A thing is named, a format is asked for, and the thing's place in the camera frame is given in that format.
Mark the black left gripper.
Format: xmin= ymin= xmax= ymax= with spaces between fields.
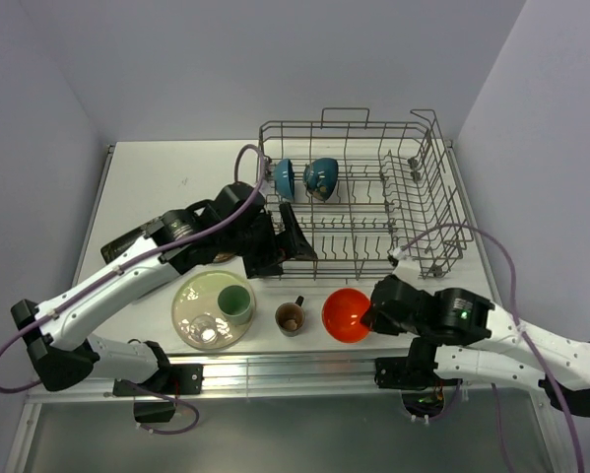
xmin=221 ymin=202 xmax=316 ymax=279

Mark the orange plastic bowl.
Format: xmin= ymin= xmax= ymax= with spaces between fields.
xmin=321 ymin=288 xmax=369 ymax=344

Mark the blue ceramic bowl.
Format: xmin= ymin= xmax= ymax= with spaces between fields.
xmin=273 ymin=159 xmax=295 ymax=202

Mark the dark bowl beige inside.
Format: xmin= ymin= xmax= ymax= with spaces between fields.
xmin=302 ymin=158 xmax=339 ymax=202

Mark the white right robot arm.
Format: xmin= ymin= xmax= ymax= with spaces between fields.
xmin=361 ymin=275 xmax=590 ymax=418

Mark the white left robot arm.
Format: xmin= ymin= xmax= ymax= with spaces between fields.
xmin=11 ymin=182 xmax=317 ymax=393

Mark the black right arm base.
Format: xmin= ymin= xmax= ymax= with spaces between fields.
xmin=374 ymin=355 xmax=461 ymax=425

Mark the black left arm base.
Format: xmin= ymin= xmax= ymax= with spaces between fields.
xmin=112 ymin=364 xmax=203 ymax=435

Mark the light green cup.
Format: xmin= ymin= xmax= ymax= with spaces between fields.
xmin=217 ymin=285 xmax=253 ymax=326

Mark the dark brown mug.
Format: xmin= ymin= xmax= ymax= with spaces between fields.
xmin=275 ymin=296 xmax=305 ymax=337

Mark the large cream round plate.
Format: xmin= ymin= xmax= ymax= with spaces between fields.
xmin=171 ymin=270 xmax=256 ymax=351

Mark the clear glass cup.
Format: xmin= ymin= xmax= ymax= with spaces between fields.
xmin=188 ymin=314 xmax=219 ymax=347

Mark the black floral square plate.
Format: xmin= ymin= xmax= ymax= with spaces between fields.
xmin=100 ymin=226 xmax=154 ymax=264

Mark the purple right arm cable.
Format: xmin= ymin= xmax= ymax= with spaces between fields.
xmin=395 ymin=224 xmax=584 ymax=473

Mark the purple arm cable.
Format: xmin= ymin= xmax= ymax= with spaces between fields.
xmin=395 ymin=224 xmax=584 ymax=473
xmin=0 ymin=144 xmax=202 ymax=435

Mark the grey wire dish rack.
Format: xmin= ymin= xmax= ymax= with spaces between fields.
xmin=258 ymin=107 xmax=474 ymax=280

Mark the aluminium frame rail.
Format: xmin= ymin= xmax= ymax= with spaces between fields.
xmin=6 ymin=351 xmax=576 ymax=472

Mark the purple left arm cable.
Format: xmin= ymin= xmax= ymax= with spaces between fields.
xmin=0 ymin=144 xmax=202 ymax=435

